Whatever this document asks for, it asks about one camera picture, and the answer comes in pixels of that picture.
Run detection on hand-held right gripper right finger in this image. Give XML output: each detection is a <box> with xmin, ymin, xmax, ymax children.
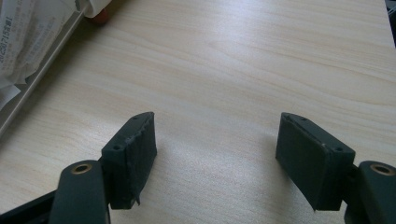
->
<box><xmin>275</xmin><ymin>112</ymin><xmax>357</xmax><ymax>212</ymax></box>

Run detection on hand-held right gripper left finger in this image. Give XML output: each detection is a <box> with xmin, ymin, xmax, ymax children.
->
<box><xmin>101</xmin><ymin>111</ymin><xmax>158</xmax><ymax>210</ymax></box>

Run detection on white plastic tray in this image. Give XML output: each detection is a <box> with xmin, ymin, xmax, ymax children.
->
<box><xmin>0</xmin><ymin>0</ymin><xmax>88</xmax><ymax>138</ymax></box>

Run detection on white object with red base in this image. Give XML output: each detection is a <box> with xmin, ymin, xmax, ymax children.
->
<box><xmin>83</xmin><ymin>0</ymin><xmax>112</xmax><ymax>25</ymax></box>

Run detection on crumpled paper receipts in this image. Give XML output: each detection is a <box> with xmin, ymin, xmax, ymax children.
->
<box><xmin>0</xmin><ymin>0</ymin><xmax>78</xmax><ymax>110</ymax></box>

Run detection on dark object at table edge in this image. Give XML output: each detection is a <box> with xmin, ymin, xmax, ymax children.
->
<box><xmin>385</xmin><ymin>0</ymin><xmax>396</xmax><ymax>48</ymax></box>

